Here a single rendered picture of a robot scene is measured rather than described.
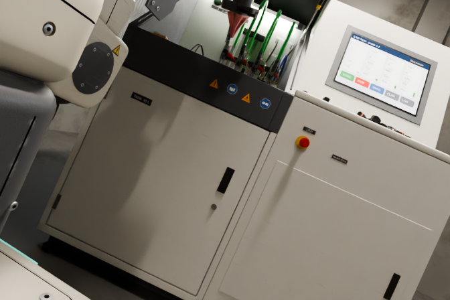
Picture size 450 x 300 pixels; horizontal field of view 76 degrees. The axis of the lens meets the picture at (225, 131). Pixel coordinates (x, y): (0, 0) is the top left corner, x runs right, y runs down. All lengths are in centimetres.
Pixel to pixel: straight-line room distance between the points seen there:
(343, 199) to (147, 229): 75
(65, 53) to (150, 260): 101
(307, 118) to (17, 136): 97
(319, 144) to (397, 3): 330
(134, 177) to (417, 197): 106
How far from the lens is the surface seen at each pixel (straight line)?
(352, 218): 122
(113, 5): 61
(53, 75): 33
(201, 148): 111
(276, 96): 113
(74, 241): 133
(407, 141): 127
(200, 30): 177
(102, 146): 122
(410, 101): 160
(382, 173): 124
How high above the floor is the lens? 72
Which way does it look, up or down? level
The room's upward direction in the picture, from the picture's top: 24 degrees clockwise
